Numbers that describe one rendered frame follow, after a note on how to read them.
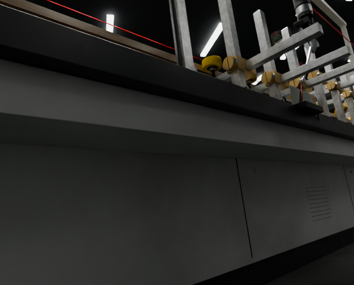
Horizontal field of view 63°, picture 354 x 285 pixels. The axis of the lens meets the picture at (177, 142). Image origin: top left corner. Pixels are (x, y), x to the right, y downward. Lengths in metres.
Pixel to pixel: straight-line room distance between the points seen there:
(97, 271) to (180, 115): 0.45
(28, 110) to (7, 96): 0.04
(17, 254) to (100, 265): 0.20
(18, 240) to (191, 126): 0.49
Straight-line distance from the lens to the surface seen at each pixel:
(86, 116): 0.61
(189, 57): 0.87
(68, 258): 0.78
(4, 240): 0.74
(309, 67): 1.25
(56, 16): 0.93
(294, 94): 1.37
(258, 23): 1.39
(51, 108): 0.59
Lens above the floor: 0.33
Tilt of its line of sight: 14 degrees up
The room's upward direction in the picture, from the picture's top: 7 degrees counter-clockwise
